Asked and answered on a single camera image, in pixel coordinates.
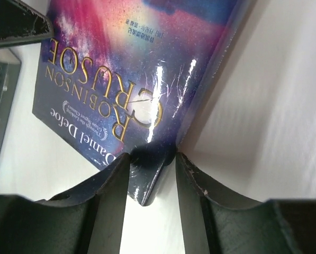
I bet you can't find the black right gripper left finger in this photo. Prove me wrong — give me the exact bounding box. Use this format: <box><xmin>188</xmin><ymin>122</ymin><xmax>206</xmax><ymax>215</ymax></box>
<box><xmin>0</xmin><ymin>153</ymin><xmax>130</xmax><ymax>253</ymax></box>

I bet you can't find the purple Robinson Crusoe book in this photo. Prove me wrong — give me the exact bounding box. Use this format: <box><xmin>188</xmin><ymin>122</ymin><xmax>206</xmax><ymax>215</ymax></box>
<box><xmin>32</xmin><ymin>1</ymin><xmax>253</xmax><ymax>206</ymax></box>

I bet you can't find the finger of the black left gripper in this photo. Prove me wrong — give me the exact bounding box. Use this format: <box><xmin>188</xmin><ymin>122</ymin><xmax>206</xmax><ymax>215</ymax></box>
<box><xmin>0</xmin><ymin>0</ymin><xmax>54</xmax><ymax>48</ymax></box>

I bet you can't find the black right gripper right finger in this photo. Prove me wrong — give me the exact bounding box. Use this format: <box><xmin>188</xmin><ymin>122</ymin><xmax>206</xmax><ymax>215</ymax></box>
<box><xmin>175</xmin><ymin>153</ymin><xmax>316</xmax><ymax>253</ymax></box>

